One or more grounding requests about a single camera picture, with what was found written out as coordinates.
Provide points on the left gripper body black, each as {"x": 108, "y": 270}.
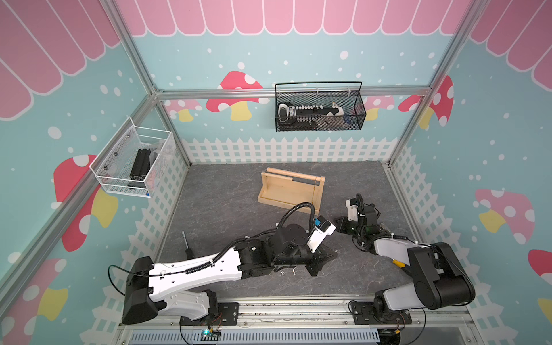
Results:
{"x": 311, "y": 260}

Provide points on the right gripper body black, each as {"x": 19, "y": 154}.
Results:
{"x": 347, "y": 226}

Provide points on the wooden jewelry display stand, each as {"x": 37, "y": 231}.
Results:
{"x": 284, "y": 189}

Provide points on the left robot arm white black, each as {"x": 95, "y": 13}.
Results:
{"x": 168, "y": 289}

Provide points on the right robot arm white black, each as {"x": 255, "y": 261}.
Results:
{"x": 438, "y": 279}

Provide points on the orange black screwdriver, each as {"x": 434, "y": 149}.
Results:
{"x": 188, "y": 251}

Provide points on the white device in black basket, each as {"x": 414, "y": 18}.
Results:
{"x": 286, "y": 114}

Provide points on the green lit circuit board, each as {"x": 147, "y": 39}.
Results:
{"x": 210, "y": 335}

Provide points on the black extrusion pieces in basket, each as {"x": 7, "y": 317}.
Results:
{"x": 140, "y": 169}

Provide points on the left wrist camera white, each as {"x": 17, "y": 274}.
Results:
{"x": 322, "y": 229}

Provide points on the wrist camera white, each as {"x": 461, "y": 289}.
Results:
{"x": 322, "y": 229}
{"x": 352, "y": 209}

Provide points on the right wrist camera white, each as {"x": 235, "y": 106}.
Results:
{"x": 352, "y": 209}

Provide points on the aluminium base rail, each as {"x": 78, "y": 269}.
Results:
{"x": 310, "y": 320}

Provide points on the black wire mesh basket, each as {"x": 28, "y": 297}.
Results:
{"x": 322, "y": 106}

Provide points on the white wire basket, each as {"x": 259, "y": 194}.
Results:
{"x": 113, "y": 165}

